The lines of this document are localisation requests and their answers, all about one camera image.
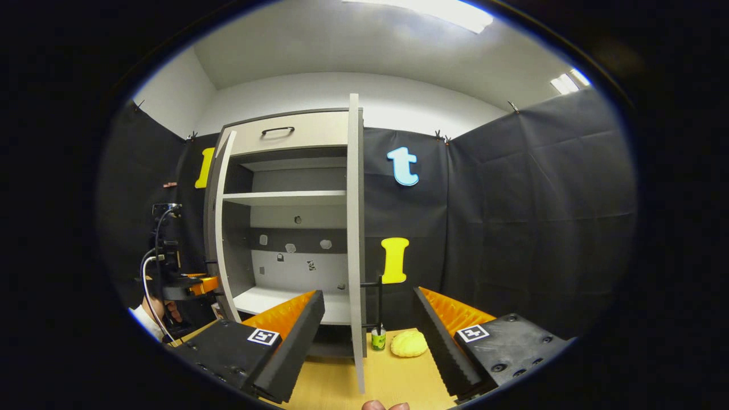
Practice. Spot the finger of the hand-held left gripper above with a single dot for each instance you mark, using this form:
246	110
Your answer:
196	286

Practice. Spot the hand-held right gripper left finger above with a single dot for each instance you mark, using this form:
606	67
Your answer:
296	341

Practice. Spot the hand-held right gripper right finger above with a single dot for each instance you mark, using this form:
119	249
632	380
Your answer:
441	347

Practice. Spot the beige cabinet door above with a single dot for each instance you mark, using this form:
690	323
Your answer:
355	228
211	216

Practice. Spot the beige double-door shoe cabinet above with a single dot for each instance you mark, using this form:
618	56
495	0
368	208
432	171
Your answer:
296	267

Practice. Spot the white cabinet shelf board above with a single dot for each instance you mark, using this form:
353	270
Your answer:
285	197

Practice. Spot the yellow bun toy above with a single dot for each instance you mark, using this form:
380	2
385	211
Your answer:
409	344

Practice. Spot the small green bottle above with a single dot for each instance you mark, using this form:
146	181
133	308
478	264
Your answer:
379	340

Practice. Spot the black backdrop cloth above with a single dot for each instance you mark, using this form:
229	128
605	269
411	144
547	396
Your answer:
512	228

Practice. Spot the small ceiling light panel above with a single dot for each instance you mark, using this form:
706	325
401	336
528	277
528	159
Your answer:
569	81

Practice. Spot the long ceiling light panel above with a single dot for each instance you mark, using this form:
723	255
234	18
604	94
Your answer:
433	11

